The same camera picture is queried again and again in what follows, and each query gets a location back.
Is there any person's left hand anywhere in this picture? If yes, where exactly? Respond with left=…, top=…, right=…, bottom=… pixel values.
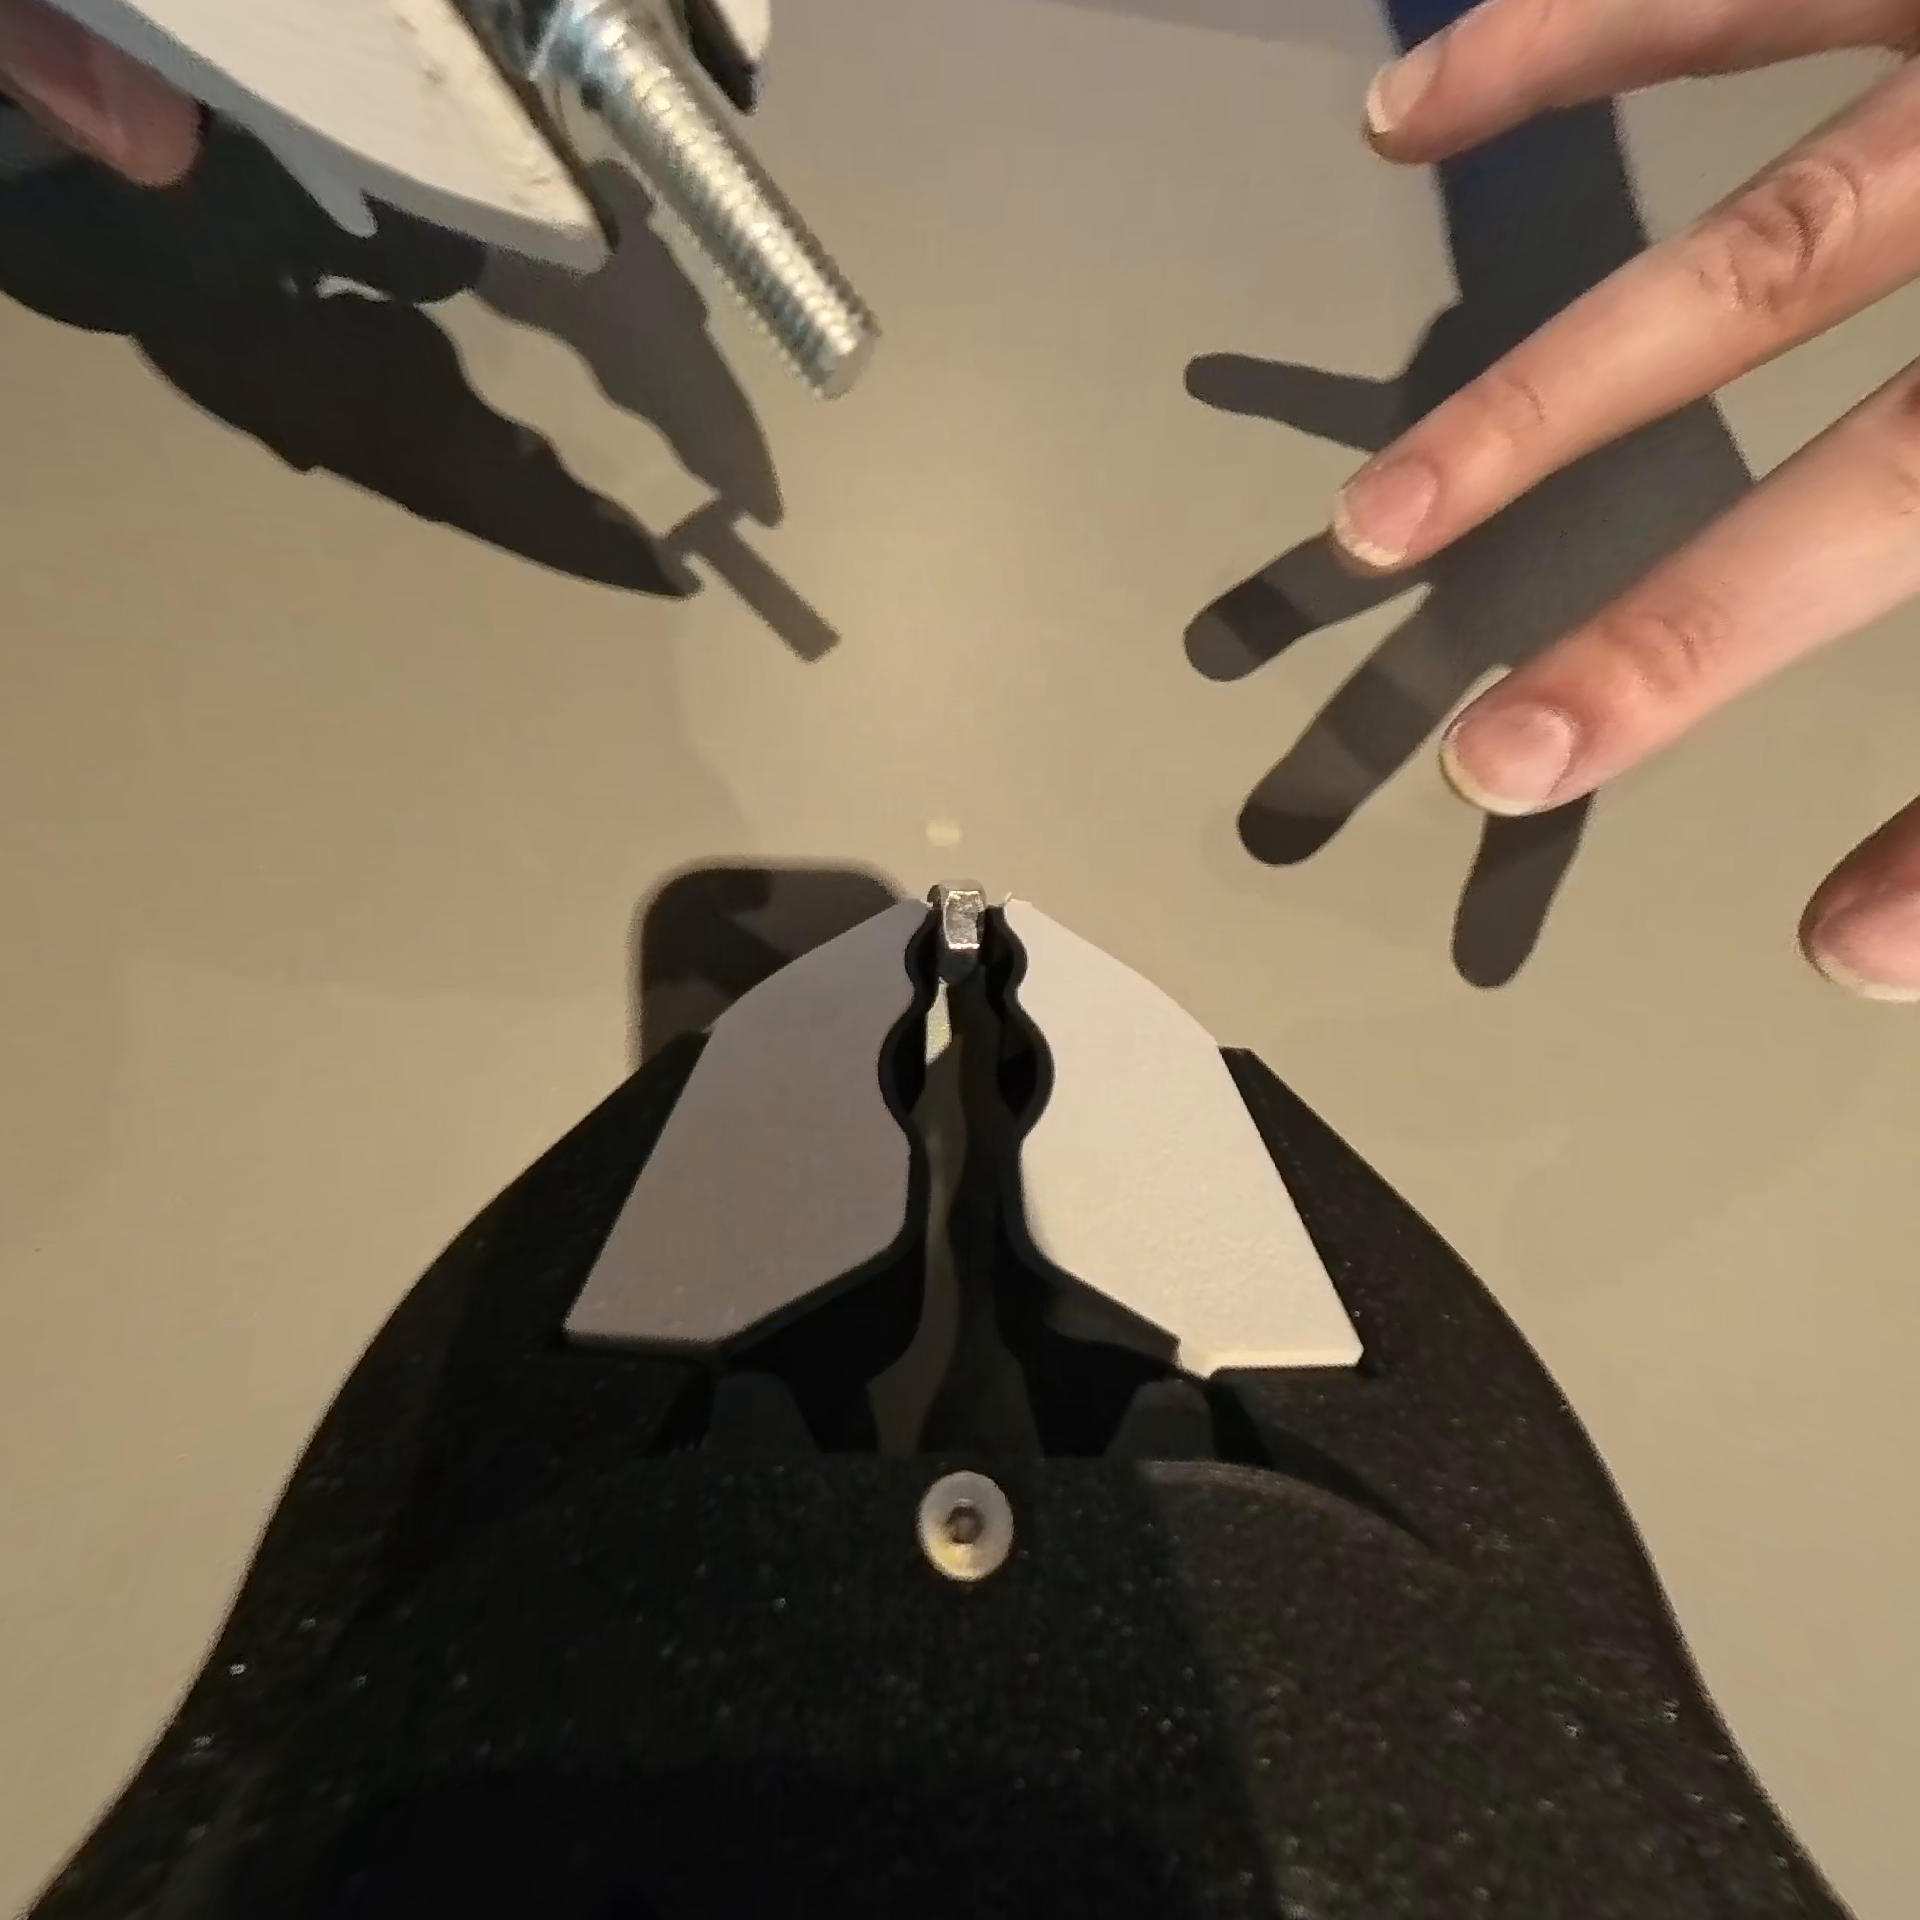
left=0, top=25, right=205, bottom=189

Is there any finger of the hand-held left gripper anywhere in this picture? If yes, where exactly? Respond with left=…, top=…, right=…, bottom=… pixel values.
left=696, top=0, right=771, bottom=119
left=75, top=0, right=606, bottom=274

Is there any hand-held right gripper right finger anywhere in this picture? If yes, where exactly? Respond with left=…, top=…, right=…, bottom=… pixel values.
left=968, top=898, right=1368, bottom=1374

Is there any silver threaded bolt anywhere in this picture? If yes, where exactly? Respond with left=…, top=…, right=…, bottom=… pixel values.
left=526, top=0, right=883, bottom=403

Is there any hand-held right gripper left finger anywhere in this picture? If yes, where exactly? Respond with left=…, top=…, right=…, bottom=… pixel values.
left=563, top=898, right=965, bottom=1360

